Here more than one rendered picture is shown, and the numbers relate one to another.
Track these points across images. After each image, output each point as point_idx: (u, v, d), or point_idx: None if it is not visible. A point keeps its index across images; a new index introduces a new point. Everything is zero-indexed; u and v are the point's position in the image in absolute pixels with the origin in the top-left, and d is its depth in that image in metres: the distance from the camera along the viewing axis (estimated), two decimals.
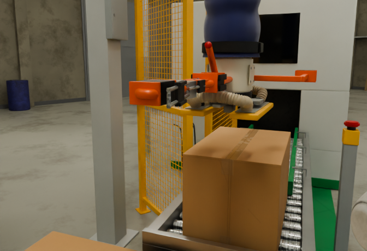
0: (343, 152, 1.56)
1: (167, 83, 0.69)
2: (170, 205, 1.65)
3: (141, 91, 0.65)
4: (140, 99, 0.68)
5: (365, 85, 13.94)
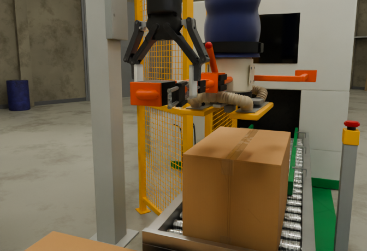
0: (343, 152, 1.56)
1: (168, 83, 0.69)
2: (170, 205, 1.65)
3: (142, 92, 0.66)
4: (141, 100, 0.68)
5: (365, 85, 13.94)
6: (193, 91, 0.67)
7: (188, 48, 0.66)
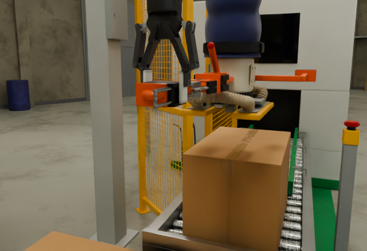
0: (343, 152, 1.56)
1: None
2: (170, 205, 1.65)
3: (148, 93, 0.66)
4: (146, 101, 0.68)
5: (365, 85, 13.94)
6: (183, 96, 0.69)
7: (182, 53, 0.67)
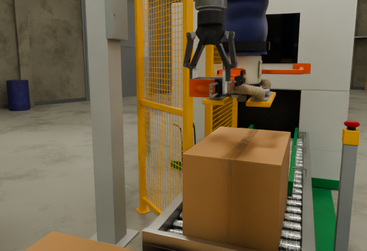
0: (343, 152, 1.56)
1: None
2: (170, 205, 1.65)
3: (201, 86, 0.86)
4: (198, 93, 0.88)
5: (365, 85, 13.94)
6: (225, 88, 0.89)
7: (225, 56, 0.88)
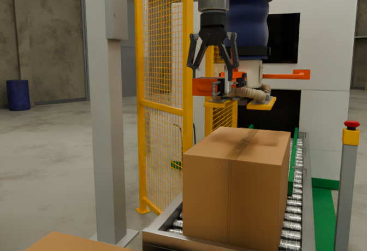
0: (343, 152, 1.56)
1: None
2: (170, 205, 1.65)
3: (204, 85, 0.89)
4: (201, 92, 0.91)
5: (365, 85, 13.94)
6: (227, 88, 0.92)
7: (227, 56, 0.91)
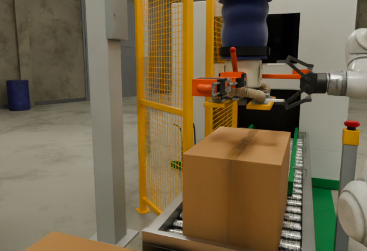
0: (343, 152, 1.56)
1: None
2: (170, 205, 1.65)
3: (203, 86, 0.89)
4: (200, 92, 0.91)
5: None
6: None
7: (295, 66, 1.18)
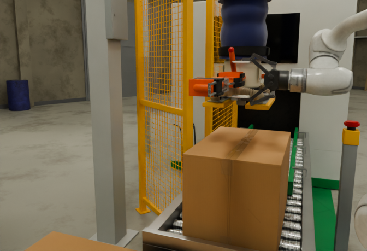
0: (343, 152, 1.56)
1: None
2: (170, 205, 1.65)
3: (200, 86, 0.90)
4: (197, 92, 0.92)
5: (365, 85, 13.94)
6: None
7: (259, 63, 1.23)
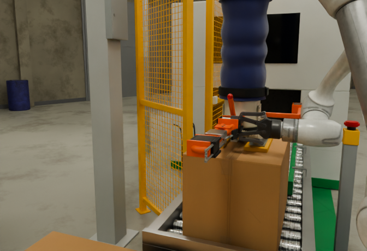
0: (343, 152, 1.56)
1: None
2: (170, 205, 1.65)
3: (197, 148, 0.93)
4: (195, 153, 0.95)
5: None
6: (226, 117, 1.31)
7: (248, 118, 1.27)
